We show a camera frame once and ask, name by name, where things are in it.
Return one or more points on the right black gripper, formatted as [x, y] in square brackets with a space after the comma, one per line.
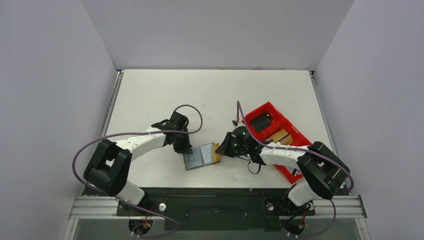
[227, 145]

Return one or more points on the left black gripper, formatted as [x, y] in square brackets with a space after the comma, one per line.
[186, 148]

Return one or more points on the grey card holder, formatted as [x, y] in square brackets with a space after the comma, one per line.
[201, 156]

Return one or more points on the gold credit card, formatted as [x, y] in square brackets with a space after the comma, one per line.
[215, 157]

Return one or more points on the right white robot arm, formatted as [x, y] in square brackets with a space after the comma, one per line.
[323, 172]

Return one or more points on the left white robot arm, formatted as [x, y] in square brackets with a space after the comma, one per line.
[109, 166]

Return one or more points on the tan card in tray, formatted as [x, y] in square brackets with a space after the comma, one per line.
[282, 137]

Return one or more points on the black wallet in tray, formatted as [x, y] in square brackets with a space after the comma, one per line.
[261, 122]

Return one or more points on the red plastic tray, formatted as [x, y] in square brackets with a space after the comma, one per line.
[279, 122]

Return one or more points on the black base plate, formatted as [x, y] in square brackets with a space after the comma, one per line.
[219, 209]

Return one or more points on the aluminium frame rail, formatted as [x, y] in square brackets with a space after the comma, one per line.
[105, 208]

